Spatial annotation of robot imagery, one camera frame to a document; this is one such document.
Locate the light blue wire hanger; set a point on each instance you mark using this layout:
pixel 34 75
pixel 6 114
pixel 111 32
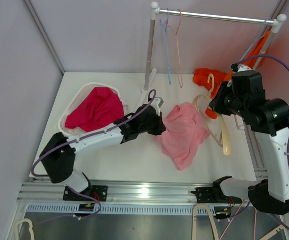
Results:
pixel 165 43

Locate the aluminium mounting rail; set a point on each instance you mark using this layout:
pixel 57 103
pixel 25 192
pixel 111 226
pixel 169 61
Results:
pixel 127 198

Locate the crimson red t shirt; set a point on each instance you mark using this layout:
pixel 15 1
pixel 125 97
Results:
pixel 99 109

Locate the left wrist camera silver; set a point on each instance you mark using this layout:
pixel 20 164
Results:
pixel 157 102

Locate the orange t shirt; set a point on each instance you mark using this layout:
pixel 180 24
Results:
pixel 217 80

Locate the pink wire hanger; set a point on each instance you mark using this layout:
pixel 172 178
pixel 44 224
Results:
pixel 178 66

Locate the beige wooden hanger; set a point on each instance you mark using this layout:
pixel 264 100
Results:
pixel 216 127

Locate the white t shirt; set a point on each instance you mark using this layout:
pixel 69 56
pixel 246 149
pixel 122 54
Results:
pixel 124 104

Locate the beige hanger on floor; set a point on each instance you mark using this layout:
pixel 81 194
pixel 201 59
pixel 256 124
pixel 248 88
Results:
pixel 209 216

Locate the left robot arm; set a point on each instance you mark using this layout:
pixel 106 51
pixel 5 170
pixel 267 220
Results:
pixel 59 156

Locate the beige hanger bottom right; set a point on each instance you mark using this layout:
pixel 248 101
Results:
pixel 278 230

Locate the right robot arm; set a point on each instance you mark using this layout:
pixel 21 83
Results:
pixel 244 96

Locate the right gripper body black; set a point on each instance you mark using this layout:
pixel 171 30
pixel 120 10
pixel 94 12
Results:
pixel 228 104

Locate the pink t shirt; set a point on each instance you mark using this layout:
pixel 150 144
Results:
pixel 185 132

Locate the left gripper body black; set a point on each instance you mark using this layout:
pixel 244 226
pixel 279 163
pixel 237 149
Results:
pixel 153 128

